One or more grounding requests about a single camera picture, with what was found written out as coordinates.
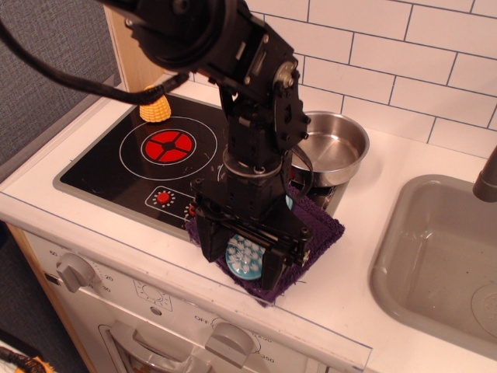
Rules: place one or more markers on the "grey sink basin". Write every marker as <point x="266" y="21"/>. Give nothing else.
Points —
<point x="435" y="269"/>

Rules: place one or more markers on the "yellow toy corn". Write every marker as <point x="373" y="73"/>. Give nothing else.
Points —
<point x="156" y="112"/>

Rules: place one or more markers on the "white toy oven front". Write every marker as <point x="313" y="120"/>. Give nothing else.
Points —
<point x="122" y="324"/>

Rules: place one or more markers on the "wooden side post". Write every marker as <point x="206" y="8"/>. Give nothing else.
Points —
<point x="136" y="71"/>

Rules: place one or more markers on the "stainless steel pot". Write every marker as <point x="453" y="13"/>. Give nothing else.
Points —
<point x="336" y="145"/>

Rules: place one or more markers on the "black toy stovetop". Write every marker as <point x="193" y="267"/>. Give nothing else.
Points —
<point x="126" y="167"/>

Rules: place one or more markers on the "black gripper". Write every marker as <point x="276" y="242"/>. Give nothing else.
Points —
<point x="254" y="206"/>

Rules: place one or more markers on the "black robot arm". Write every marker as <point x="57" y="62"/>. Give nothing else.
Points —
<point x="256" y="73"/>

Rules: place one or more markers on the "grey left oven knob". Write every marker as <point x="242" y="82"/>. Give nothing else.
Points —
<point x="74" y="271"/>

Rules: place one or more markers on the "grey right oven knob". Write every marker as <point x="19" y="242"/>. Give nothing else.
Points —
<point x="230" y="343"/>

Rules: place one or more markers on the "grey faucet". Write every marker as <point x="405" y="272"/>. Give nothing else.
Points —
<point x="485" y="188"/>

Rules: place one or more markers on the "left red stove knob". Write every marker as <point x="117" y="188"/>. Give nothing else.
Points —
<point x="163" y="197"/>

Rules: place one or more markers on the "grey oven knob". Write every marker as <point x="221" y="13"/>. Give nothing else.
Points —
<point x="230" y="343"/>
<point x="74" y="271"/>

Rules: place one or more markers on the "teal brush with white bristles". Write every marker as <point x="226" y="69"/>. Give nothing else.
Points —
<point x="244" y="258"/>

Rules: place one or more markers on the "purple folded cloth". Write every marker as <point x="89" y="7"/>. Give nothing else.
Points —
<point x="325" y="232"/>

